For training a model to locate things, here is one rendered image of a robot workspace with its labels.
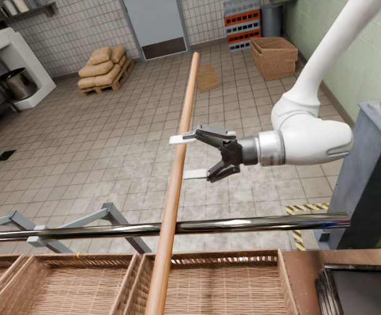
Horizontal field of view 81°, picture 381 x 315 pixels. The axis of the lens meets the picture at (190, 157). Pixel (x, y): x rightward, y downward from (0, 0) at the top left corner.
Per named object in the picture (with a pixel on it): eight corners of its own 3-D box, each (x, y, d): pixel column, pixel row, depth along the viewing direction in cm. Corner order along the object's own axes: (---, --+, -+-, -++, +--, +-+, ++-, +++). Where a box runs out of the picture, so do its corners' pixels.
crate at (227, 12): (261, 8, 370) (260, -3, 360) (225, 17, 383) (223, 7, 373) (257, 3, 399) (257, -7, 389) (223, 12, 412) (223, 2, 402)
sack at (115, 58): (118, 63, 445) (115, 55, 434) (103, 67, 453) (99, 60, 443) (127, 50, 487) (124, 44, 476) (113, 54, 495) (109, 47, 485)
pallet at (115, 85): (118, 90, 421) (115, 83, 412) (82, 97, 439) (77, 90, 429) (134, 64, 507) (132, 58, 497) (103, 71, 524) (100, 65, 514)
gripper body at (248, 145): (258, 147, 52) (218, 152, 54) (259, 172, 57) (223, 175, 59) (254, 128, 57) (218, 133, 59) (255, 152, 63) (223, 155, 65)
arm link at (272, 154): (283, 172, 56) (258, 175, 57) (276, 148, 62) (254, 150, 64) (285, 145, 50) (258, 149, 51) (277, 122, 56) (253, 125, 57)
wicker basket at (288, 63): (258, 77, 315) (257, 58, 297) (253, 62, 355) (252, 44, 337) (295, 71, 304) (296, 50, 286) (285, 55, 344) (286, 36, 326)
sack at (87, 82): (97, 86, 420) (92, 79, 410) (79, 90, 426) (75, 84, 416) (105, 73, 465) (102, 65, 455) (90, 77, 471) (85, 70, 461)
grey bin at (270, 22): (283, 40, 405) (285, 5, 368) (262, 45, 413) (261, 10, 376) (279, 34, 432) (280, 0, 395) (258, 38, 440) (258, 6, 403)
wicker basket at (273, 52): (261, 70, 303) (260, 49, 284) (250, 55, 344) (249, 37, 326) (298, 60, 297) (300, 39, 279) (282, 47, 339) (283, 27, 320)
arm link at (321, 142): (285, 177, 54) (275, 150, 65) (358, 170, 51) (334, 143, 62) (285, 137, 49) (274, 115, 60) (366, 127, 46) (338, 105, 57)
